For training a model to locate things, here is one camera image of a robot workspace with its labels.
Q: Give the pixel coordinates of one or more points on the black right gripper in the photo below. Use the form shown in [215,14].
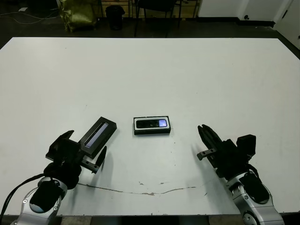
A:
[229,161]

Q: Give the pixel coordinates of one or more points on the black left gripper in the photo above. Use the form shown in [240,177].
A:
[68,175]

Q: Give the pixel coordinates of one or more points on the black box lid camera print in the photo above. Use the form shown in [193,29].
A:
[105,131]

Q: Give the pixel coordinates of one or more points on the slim black camera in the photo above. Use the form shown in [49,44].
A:
[150,123]

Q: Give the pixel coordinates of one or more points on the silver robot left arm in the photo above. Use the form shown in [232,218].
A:
[22,211]

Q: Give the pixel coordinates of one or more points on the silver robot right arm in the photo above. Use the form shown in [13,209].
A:
[257,215]

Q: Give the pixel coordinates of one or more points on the black box base white insert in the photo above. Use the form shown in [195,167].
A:
[152,132]

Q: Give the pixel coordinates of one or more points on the large crinkled plastic bag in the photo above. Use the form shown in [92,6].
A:
[78,15]

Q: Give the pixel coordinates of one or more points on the black trash bin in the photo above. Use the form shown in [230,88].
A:
[114,17]

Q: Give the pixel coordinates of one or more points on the black office chair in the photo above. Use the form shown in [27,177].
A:
[155,5]

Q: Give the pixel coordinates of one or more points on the wooden shelf unit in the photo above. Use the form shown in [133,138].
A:
[129,8]

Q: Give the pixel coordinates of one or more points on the white door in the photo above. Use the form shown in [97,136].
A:
[290,16]

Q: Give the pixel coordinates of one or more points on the white paper sheet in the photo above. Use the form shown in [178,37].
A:
[23,9]

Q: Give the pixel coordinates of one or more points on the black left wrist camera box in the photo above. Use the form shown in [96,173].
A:
[63,151]

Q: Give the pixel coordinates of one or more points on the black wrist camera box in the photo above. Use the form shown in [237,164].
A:
[246,145]
[63,151]

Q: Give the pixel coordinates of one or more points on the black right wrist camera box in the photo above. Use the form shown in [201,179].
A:
[246,145]

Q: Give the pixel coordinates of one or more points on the small black wall fitting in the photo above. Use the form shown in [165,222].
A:
[246,17]

